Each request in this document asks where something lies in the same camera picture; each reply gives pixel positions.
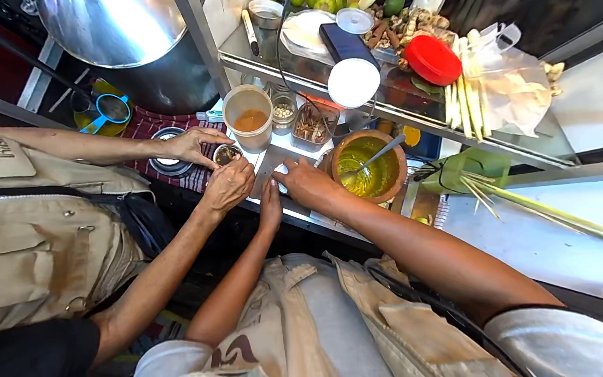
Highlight person's right hand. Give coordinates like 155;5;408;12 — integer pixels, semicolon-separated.
271;156;350;216

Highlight thin black cable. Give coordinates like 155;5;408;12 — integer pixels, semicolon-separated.
276;0;379;138

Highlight person's left hand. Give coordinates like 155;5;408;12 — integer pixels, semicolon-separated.
259;177;283;234

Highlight round metal tin, white inside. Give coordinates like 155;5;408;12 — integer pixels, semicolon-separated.
148;127;194;178

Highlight long green stalks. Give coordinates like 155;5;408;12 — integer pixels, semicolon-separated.
460;171;603;252

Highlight pile of green limes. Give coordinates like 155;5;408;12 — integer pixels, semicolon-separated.
289;0;375;14

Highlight metal spoon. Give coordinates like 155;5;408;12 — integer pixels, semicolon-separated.
339;134;406;185

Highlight red checkered cloth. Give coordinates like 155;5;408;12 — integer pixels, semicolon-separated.
124;106;225;195

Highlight large steel pot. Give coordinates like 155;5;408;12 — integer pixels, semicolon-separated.
37;0;221;116

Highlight glass jar with pale nuts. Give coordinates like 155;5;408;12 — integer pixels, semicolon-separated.
270;85;298;136

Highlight grey metal tray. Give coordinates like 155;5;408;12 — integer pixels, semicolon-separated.
249;145;313;204

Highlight small white object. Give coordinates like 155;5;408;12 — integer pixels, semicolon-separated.
273;163;290;195

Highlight blue plastic strainer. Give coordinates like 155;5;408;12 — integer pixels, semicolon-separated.
80;93;131;135

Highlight clear round plastic lid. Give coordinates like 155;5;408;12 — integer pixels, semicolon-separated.
335;7;375;35

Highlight person's right forearm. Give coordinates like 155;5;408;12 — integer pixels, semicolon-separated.
333;186;566;328

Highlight pile of ginger roots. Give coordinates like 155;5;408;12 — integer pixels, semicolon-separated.
362;7;452;52

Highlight dark blue rectangular phone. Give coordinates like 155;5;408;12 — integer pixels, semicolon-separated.
319;22;381;72

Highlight black rod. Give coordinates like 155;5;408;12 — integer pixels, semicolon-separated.
0;15;95;103

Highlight plastic tub with orange powder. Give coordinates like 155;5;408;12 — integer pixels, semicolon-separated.
222;84;273;154

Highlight yellow round bowl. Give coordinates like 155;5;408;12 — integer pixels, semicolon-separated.
73;79;134;137

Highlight white marker with black cap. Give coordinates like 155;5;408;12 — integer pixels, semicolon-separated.
241;9;260;57

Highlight brown clay mortar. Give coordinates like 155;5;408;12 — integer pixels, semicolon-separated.
322;130;408;204

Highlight translucent plastic bag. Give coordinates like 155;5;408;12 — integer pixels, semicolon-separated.
477;22;554;138

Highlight bundle of lemongrass stalks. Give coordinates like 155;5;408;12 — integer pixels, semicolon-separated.
444;29;492;142

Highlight square container with brown spices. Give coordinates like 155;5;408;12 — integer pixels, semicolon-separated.
291;101;340;153

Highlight small jar with dark contents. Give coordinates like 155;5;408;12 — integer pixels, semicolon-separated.
213;143;244;167

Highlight glass shelf with metal frame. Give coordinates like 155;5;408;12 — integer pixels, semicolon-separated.
175;0;580;170

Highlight dark blue tray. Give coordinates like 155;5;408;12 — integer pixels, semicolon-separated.
402;129;443;162

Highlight red round plastic lid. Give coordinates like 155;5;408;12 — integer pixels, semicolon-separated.
404;35;463;87

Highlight green translucent plastic wrapper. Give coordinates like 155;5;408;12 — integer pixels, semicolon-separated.
419;147;512;195

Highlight person's left forearm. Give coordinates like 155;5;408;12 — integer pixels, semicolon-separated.
185;225;280;348

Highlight white round plastic lid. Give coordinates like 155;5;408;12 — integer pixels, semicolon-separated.
328;58;381;110

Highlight round glass jar with lid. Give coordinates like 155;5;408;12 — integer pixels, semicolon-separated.
247;0;284;30

